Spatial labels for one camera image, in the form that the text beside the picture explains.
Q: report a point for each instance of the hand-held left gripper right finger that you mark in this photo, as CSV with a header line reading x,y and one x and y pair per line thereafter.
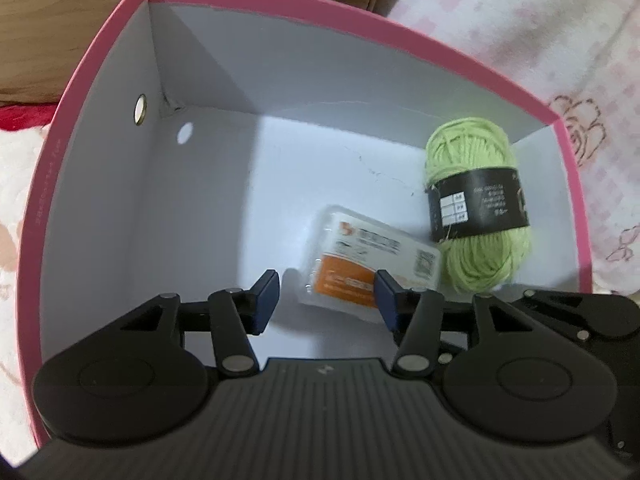
x,y
386,300

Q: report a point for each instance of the green yarn ball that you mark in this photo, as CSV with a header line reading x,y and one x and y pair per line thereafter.
x,y
475,270

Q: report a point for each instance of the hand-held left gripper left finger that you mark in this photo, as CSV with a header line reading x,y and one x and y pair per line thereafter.
x,y
262,305

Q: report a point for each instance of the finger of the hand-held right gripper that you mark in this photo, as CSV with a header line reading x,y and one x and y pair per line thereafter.
x,y
565,315

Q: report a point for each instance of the pink cardboard box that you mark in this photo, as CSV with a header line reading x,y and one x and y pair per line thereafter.
x,y
325,160

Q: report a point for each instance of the pink checked pillow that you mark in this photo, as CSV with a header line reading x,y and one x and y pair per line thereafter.
x,y
550,35

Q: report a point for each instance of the clear plastic card box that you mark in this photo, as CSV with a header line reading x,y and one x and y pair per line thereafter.
x,y
360,250

